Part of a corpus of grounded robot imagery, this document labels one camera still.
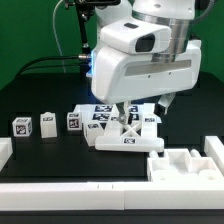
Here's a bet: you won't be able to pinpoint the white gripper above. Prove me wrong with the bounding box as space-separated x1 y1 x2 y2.
91 40 201 125

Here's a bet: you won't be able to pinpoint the white chair seat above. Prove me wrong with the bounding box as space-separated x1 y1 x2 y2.
147 148 224 183

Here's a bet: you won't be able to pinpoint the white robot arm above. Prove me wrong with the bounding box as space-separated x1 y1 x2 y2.
89 0 218 125

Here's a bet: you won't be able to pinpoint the white tag base sheet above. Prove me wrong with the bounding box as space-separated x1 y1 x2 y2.
74 103 161 123

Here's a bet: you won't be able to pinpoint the white chair back frame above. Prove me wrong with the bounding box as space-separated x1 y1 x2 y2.
95 103 164 153

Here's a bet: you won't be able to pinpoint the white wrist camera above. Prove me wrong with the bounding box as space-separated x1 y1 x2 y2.
100 21 171 54

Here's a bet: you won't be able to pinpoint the black cables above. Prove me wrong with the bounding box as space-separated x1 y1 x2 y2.
14 54 92 78

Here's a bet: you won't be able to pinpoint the white right wall block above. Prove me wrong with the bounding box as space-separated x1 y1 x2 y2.
204 136 224 176

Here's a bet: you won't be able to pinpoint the white wall block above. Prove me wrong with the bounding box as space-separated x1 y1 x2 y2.
0 138 13 171
204 136 224 176

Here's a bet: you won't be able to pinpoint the grey thin cable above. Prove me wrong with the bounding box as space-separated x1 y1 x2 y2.
52 0 67 74

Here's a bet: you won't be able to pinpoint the white left wall block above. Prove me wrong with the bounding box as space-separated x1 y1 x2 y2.
0 138 13 171

